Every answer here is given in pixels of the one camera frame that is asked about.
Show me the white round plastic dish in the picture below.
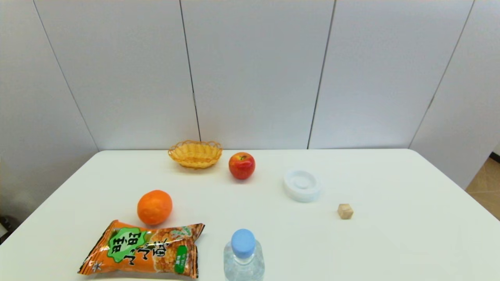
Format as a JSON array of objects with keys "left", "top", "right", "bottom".
[{"left": 283, "top": 168, "right": 323, "bottom": 203}]

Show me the black object on floor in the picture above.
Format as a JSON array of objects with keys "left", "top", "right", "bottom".
[{"left": 0, "top": 216, "right": 18, "bottom": 244}]

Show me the clear bottle with blue cap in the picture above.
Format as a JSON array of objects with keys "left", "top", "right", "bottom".
[{"left": 223, "top": 229, "right": 265, "bottom": 281}]

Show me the yellow wicker basket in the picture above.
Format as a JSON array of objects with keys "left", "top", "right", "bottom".
[{"left": 168, "top": 140, "right": 223, "bottom": 169}]

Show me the orange fruit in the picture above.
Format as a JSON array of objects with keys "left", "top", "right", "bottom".
[{"left": 137, "top": 190, "right": 173, "bottom": 226}]

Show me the red apple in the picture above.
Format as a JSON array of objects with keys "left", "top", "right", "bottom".
[{"left": 229, "top": 152, "right": 256, "bottom": 180}]

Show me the orange snack bag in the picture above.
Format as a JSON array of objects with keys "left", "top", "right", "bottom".
[{"left": 77, "top": 220, "right": 205, "bottom": 279}]

